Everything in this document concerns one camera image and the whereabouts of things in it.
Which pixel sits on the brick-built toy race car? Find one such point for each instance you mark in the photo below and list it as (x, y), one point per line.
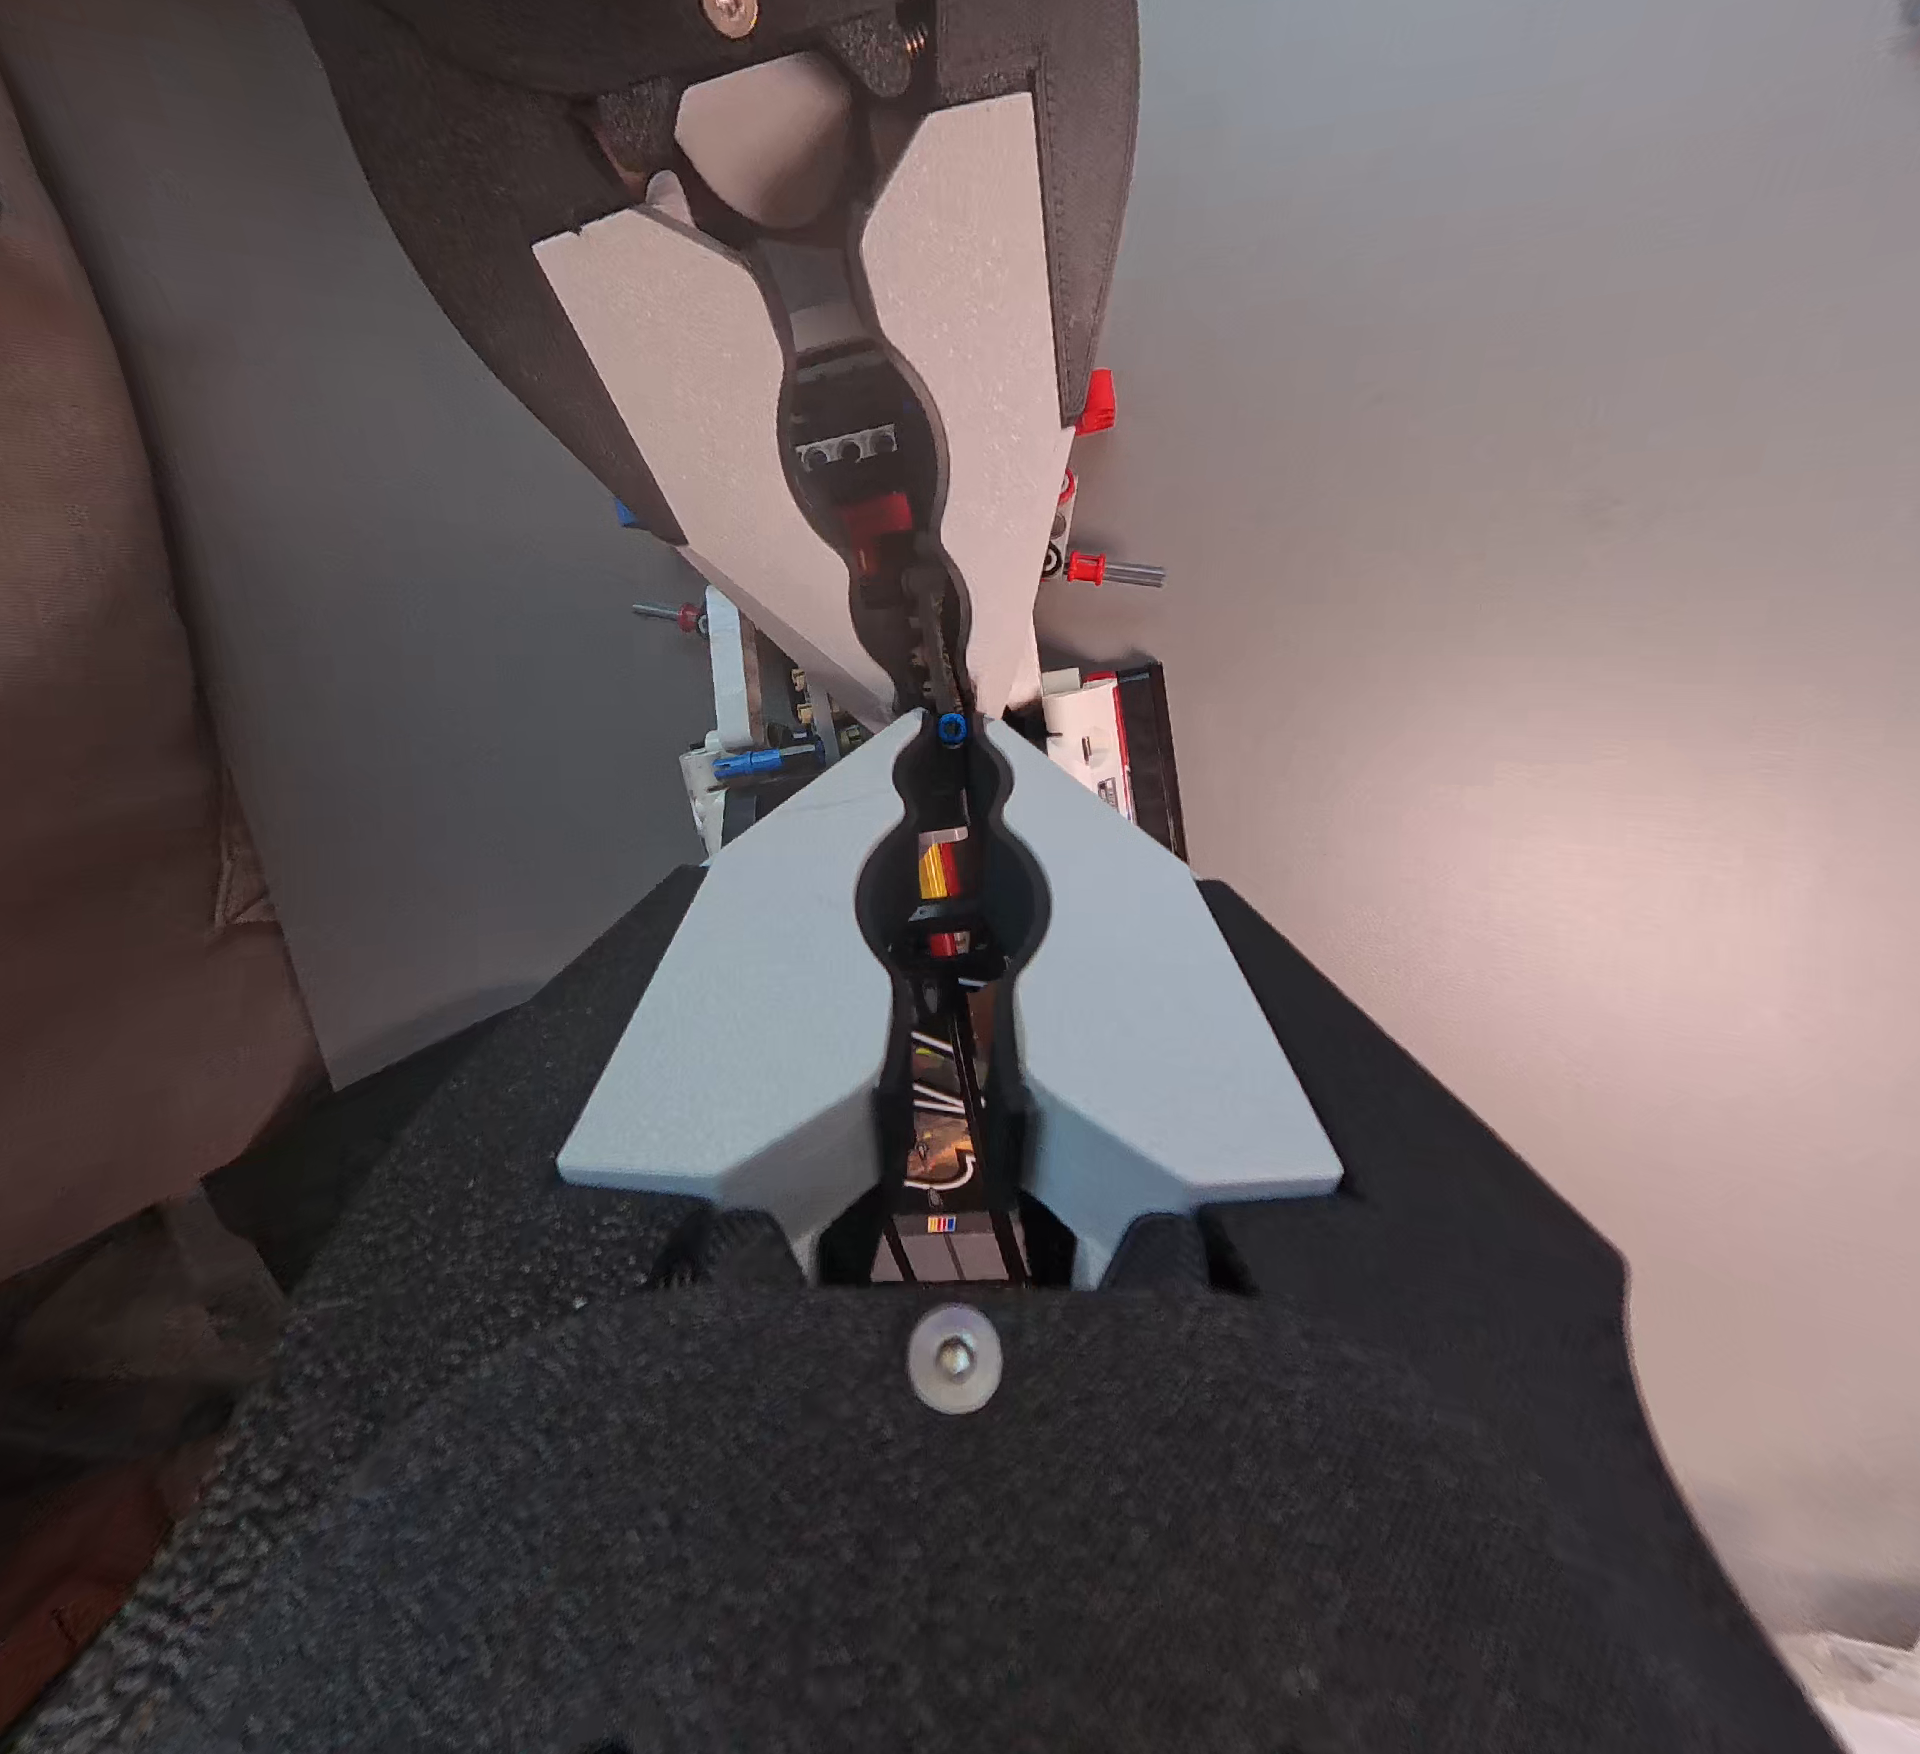
(1087, 719)

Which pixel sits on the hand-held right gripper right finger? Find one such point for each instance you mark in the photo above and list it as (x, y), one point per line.
(1169, 1034)

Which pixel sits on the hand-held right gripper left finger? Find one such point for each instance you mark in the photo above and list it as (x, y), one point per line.
(734, 1034)

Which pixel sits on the person's beige sweatshirt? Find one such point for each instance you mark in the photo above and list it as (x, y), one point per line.
(104, 734)

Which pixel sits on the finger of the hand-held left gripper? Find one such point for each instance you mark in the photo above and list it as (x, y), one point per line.
(991, 285)
(676, 373)

